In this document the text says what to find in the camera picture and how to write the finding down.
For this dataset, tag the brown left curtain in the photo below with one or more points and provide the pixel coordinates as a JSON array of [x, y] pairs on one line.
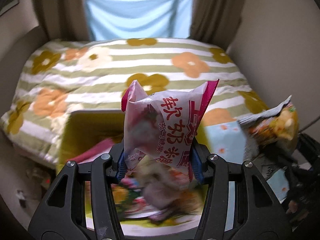
[[63, 19]]

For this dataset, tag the pink striped snack bag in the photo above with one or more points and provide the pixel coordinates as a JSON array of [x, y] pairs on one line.
[[94, 152]]

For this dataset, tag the yellow cardboard box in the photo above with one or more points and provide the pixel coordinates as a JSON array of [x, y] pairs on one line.
[[84, 125]]

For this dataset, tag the brown curtain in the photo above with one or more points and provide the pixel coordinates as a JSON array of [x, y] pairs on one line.
[[216, 21], [63, 19]]

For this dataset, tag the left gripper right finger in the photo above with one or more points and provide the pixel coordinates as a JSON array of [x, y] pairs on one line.
[[257, 211]]

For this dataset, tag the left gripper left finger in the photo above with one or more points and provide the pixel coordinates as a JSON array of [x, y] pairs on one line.
[[61, 213]]

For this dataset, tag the light blue window cloth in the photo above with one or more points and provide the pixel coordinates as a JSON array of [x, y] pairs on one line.
[[122, 19]]

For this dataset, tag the striped floral duvet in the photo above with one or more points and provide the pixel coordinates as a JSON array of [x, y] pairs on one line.
[[61, 77]]

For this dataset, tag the brown right curtain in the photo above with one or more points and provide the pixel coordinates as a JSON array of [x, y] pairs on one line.
[[216, 21]]

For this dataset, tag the light blue daisy cloth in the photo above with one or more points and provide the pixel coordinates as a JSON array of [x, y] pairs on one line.
[[231, 143]]

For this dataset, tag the pink white marshmallow bag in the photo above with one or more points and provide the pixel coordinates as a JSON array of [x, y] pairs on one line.
[[163, 125]]

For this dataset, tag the white speckled corn snack bag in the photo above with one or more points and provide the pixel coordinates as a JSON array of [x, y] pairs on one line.
[[278, 125]]

